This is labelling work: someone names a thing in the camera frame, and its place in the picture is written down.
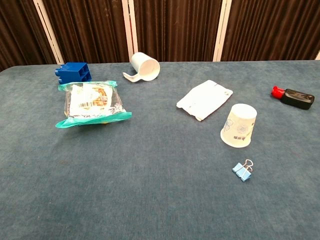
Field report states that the blue toy building block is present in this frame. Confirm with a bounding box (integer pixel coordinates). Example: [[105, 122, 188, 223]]
[[54, 62, 93, 85]]

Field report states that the white plastic mug with handle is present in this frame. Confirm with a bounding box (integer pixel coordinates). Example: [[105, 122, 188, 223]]
[[122, 52, 161, 83]]

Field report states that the white paper cup blue print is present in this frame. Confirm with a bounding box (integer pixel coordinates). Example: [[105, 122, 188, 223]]
[[220, 103, 258, 149]]

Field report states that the blue felt table cloth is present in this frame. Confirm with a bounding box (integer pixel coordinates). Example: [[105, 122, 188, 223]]
[[0, 59, 320, 240]]

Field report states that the teal clear snack bag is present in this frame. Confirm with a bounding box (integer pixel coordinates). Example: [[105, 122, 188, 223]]
[[55, 80, 133, 129]]

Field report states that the black bottle with red cap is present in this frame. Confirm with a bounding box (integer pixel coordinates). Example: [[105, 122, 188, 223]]
[[270, 85, 316, 110]]

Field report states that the blue binder clip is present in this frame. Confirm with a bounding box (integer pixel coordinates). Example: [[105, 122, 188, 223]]
[[232, 158, 254, 183]]

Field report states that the dark brown pleated curtain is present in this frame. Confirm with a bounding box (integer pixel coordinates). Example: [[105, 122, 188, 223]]
[[0, 0, 320, 72]]

